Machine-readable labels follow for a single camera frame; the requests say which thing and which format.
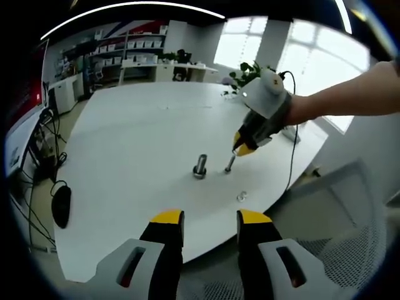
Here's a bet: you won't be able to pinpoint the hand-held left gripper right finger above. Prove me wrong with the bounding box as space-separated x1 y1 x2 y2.
236 209 359 300

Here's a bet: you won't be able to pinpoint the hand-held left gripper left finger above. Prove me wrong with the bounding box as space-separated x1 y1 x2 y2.
92 209 185 300

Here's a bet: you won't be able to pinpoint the small steel threaded stud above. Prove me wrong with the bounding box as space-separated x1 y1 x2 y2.
224 155 237 174

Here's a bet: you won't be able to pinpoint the large steel threaded stud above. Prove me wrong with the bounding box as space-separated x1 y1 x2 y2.
195 153 209 176

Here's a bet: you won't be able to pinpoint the person's right hand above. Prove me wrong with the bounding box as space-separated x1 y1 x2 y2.
265 92 296 140

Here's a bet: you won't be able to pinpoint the potted green plant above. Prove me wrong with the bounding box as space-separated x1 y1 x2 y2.
223 61 276 94

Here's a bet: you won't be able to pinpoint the bright window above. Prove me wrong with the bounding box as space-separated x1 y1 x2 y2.
277 18 371 135
214 17 268 71

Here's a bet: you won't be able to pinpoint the black office chair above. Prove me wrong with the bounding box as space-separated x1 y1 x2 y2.
174 49 193 82

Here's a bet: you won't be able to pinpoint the white background desk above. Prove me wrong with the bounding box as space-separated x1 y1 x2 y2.
120 59 219 84

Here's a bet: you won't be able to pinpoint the white mesh office chair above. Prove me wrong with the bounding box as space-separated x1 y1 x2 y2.
184 157 399 300

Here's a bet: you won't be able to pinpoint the black oval device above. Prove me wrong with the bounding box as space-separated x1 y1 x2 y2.
51 186 72 229

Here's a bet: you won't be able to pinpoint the rows of white storage bins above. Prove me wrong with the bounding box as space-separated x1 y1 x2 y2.
95 24 168 63

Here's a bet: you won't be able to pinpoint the storage shelving unit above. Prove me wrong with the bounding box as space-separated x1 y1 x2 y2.
61 24 168 82

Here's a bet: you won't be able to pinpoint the long curved ceiling light strip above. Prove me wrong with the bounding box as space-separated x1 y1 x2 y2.
40 1 226 41

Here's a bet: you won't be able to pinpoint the white cabinet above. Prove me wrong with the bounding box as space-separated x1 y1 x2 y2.
48 76 85 115

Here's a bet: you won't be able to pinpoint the white side desk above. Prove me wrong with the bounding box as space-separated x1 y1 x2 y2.
4 107 46 179

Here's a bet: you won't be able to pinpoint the black upright device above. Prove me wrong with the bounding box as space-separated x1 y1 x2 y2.
46 87 57 110

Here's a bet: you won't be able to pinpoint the monitor with red screen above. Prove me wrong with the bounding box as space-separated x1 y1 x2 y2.
6 39 50 126

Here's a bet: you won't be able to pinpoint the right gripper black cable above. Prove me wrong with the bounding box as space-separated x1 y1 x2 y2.
279 71 300 191

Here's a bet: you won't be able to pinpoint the bundle of black cables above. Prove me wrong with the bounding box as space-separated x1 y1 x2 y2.
18 106 68 251

